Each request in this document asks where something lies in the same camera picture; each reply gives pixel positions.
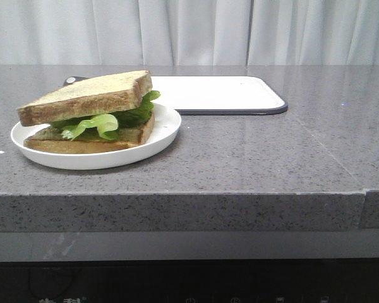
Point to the green lettuce leaf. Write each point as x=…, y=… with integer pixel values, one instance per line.
x=108, y=126

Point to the toasted bread slice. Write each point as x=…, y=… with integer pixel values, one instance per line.
x=89, y=97
x=50, y=140

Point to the white round plate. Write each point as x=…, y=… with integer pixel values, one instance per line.
x=167, y=123

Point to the white cutting board grey rim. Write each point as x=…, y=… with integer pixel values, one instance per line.
x=218, y=95

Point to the white curtain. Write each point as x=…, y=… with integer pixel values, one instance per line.
x=189, y=33

